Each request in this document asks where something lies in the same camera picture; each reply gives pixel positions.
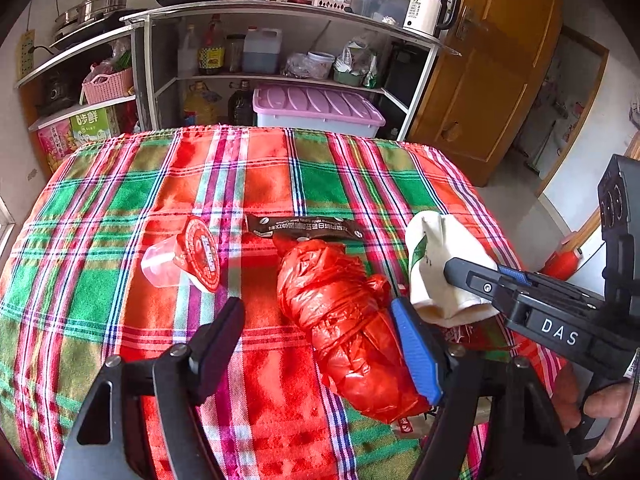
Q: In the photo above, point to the pink plastic basket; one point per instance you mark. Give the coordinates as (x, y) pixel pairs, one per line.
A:
(107, 87)

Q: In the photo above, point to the clear plastic container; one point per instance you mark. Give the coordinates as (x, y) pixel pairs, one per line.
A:
(377, 4)

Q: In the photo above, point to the black appliance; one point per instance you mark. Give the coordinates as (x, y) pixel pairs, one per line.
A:
(402, 90)

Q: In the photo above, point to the dark brown sachet wrapper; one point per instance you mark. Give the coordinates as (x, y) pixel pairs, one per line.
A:
(300, 227)

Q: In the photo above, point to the stainless steel pot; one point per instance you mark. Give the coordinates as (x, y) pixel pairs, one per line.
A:
(92, 10)

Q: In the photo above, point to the white plastic tub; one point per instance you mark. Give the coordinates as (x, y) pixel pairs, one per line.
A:
(321, 64)

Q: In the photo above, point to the black cooker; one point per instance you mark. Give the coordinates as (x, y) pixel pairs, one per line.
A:
(55, 94)

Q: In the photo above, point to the plaid tablecloth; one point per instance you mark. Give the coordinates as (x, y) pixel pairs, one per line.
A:
(125, 210)

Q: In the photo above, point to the black induction stove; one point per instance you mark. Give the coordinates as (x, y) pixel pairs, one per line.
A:
(95, 34)

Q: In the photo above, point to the clear plastic bottle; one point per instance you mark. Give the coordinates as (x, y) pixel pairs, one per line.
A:
(188, 55)

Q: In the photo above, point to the red foil wrapper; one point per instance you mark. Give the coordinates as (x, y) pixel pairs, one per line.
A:
(475, 338)

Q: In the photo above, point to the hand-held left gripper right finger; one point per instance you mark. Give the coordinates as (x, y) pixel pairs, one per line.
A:
(417, 355)

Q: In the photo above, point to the storage box pink lid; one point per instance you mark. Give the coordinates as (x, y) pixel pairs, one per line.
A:
(315, 107)

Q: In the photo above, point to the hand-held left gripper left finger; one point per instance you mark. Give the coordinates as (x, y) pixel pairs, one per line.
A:
(220, 342)

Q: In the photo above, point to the orange red cylinder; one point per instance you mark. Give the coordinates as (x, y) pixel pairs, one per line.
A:
(562, 263)

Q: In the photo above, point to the soy sauce bottle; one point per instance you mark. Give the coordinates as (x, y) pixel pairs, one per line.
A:
(211, 50)

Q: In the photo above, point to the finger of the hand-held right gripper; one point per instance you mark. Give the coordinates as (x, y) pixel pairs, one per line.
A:
(472, 276)
(512, 273)

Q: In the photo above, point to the person's right hand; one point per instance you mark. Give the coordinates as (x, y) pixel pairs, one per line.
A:
(612, 407)

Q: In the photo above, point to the clear jelly cup red lid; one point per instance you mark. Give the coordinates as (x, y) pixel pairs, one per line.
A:
(200, 255)

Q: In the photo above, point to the pink printed bag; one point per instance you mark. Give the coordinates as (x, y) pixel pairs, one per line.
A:
(55, 142)

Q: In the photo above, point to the green white packet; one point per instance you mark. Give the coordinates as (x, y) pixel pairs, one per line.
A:
(370, 72)

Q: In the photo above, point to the dark cooking oil bottle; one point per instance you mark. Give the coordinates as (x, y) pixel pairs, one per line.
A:
(240, 104)

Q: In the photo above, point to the crumpled food bag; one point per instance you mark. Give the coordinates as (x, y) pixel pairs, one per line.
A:
(355, 52)

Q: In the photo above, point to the glass jar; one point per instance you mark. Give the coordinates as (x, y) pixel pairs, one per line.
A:
(235, 54)

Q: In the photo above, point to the crumpled clear plastic bag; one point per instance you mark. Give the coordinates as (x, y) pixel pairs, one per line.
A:
(296, 66)

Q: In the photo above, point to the red plastic bag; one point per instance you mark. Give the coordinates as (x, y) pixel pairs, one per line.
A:
(345, 320)

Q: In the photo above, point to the low steel stove shelf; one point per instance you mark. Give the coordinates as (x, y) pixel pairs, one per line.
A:
(75, 55)

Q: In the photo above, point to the green printed carton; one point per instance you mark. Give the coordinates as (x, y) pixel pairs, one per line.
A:
(92, 125)

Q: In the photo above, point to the wooden door frame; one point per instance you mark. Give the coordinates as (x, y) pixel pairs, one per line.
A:
(600, 90)

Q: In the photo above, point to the plastic jug dark liquid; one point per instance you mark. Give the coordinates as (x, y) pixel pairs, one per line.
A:
(261, 52)

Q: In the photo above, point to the wooden door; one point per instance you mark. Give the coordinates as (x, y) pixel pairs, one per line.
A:
(495, 85)

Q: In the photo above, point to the green bowl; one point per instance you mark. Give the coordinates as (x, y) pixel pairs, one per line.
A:
(347, 78)

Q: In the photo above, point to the steel shelf unit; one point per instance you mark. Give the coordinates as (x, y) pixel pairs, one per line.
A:
(280, 8)

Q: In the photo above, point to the yellow cooking oil bottle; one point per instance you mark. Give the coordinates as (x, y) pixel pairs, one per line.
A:
(200, 102)

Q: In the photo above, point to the white electric kettle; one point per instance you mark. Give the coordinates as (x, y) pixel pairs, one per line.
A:
(425, 10)

